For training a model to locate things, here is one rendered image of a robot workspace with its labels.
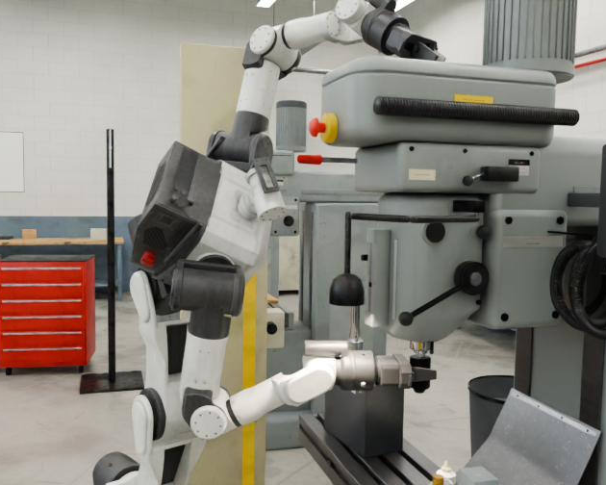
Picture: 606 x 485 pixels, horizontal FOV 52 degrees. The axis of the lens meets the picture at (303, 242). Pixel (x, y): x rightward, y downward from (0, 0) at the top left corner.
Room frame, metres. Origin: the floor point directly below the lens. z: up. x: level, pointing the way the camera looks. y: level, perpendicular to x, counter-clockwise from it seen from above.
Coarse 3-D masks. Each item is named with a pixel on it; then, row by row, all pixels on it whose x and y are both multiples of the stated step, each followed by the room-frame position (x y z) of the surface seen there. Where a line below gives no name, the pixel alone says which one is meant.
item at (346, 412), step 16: (336, 400) 1.68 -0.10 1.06; (352, 400) 1.60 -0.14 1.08; (368, 400) 1.55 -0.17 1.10; (384, 400) 1.57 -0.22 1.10; (400, 400) 1.59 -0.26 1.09; (336, 416) 1.68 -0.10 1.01; (352, 416) 1.60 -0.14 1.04; (368, 416) 1.55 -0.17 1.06; (384, 416) 1.57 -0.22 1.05; (400, 416) 1.59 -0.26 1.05; (336, 432) 1.68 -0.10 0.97; (352, 432) 1.60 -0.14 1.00; (368, 432) 1.55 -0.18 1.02; (384, 432) 1.57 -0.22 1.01; (400, 432) 1.59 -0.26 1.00; (352, 448) 1.60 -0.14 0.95; (368, 448) 1.55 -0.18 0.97; (384, 448) 1.57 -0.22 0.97; (400, 448) 1.59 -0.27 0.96
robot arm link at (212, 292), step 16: (192, 272) 1.30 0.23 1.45; (208, 272) 1.31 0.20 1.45; (224, 272) 1.33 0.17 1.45; (192, 288) 1.28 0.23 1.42; (208, 288) 1.29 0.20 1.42; (224, 288) 1.30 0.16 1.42; (192, 304) 1.29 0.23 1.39; (208, 304) 1.29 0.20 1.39; (224, 304) 1.30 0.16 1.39; (192, 320) 1.31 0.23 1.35; (208, 320) 1.29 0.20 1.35; (224, 320) 1.31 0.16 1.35; (208, 336) 1.30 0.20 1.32; (224, 336) 1.32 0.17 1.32
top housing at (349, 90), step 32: (352, 64) 1.23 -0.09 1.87; (384, 64) 1.21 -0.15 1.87; (416, 64) 1.23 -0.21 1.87; (448, 64) 1.25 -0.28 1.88; (352, 96) 1.23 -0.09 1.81; (416, 96) 1.23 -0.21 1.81; (448, 96) 1.25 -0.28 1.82; (480, 96) 1.27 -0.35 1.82; (512, 96) 1.29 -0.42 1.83; (544, 96) 1.32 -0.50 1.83; (352, 128) 1.23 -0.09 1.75; (384, 128) 1.21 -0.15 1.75; (416, 128) 1.23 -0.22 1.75; (448, 128) 1.25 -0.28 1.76; (480, 128) 1.27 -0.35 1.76; (512, 128) 1.29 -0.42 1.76; (544, 128) 1.32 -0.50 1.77
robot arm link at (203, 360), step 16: (192, 336) 1.31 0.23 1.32; (192, 352) 1.31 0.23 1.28; (208, 352) 1.30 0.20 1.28; (224, 352) 1.34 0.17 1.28; (192, 368) 1.31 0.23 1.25; (208, 368) 1.31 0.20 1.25; (192, 384) 1.31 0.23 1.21; (208, 384) 1.32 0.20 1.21; (192, 400) 1.31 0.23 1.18; (208, 400) 1.31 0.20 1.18; (192, 416) 1.31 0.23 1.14; (208, 416) 1.30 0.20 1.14; (224, 416) 1.31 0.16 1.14; (208, 432) 1.31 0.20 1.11
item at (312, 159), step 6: (300, 156) 1.39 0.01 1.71; (306, 156) 1.39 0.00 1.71; (312, 156) 1.40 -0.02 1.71; (318, 156) 1.40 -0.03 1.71; (300, 162) 1.39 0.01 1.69; (306, 162) 1.39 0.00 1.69; (312, 162) 1.40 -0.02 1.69; (318, 162) 1.40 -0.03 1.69; (324, 162) 1.41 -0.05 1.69; (330, 162) 1.42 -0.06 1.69; (336, 162) 1.42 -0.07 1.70; (342, 162) 1.42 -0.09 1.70; (348, 162) 1.43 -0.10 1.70; (354, 162) 1.43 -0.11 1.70
